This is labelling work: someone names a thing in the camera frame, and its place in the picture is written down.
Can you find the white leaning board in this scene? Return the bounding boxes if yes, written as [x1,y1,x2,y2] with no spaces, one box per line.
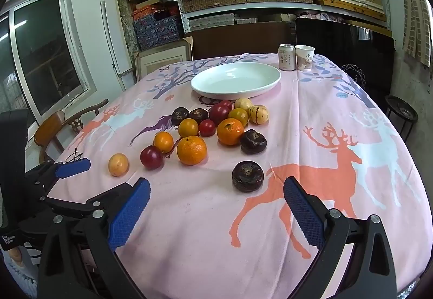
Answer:
[100,0,134,90]

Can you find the printed paper cup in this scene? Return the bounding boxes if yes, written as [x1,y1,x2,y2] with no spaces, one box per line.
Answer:
[295,45,315,72]

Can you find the white drink can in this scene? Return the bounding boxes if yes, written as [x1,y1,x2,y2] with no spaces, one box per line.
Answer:
[278,44,296,71]

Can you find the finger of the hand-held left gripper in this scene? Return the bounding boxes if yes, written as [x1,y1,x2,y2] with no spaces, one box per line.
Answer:
[25,157,91,200]
[40,183,136,220]

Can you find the hanging bamboo mat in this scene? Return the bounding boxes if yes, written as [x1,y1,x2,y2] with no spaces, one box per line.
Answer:
[397,0,433,67]

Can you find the wooden chair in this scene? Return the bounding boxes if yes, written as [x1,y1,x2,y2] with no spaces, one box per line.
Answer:
[34,99,109,164]

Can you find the yellow-orange plum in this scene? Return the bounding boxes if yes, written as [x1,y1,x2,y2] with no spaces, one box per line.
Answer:
[228,108,250,126]
[153,132,174,153]
[178,118,199,138]
[108,153,130,177]

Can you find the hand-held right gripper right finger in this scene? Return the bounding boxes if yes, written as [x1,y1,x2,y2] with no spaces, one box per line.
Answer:
[283,176,397,299]

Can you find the pink deer-print tablecloth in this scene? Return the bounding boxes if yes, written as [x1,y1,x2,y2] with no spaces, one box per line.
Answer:
[51,53,427,299]

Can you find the dark brown wooden board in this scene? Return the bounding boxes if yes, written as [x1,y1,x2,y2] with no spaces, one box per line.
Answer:
[184,22,296,61]

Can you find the dark red plum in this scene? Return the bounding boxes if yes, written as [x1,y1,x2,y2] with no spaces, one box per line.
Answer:
[140,145,165,170]
[209,102,231,125]

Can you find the mandarin orange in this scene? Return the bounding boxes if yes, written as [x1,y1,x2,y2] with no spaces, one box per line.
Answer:
[216,118,245,146]
[176,136,208,166]

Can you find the white oval plate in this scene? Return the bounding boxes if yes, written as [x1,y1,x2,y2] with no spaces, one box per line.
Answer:
[190,62,282,101]

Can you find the black round stool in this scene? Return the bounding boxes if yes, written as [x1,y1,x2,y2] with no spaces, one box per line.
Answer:
[384,95,420,142]

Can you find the person's left forearm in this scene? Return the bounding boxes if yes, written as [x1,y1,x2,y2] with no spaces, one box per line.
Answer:
[0,245,38,299]

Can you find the pale yellow plum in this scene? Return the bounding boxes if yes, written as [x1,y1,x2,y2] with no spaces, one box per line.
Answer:
[234,97,253,111]

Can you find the framed picture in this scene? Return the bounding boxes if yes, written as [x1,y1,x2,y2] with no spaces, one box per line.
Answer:
[135,37,193,83]

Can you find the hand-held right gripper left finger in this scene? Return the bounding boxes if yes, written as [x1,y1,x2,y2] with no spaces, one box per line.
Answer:
[38,178,151,299]

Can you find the stack of blue patterned boxes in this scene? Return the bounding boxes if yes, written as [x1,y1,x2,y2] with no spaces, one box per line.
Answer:
[132,5,182,48]

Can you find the striped pepino melon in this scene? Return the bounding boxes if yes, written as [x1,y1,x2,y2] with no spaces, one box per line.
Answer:
[249,105,269,124]

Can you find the aluminium frame window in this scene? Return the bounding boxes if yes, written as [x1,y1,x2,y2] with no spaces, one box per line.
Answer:
[0,0,97,124]

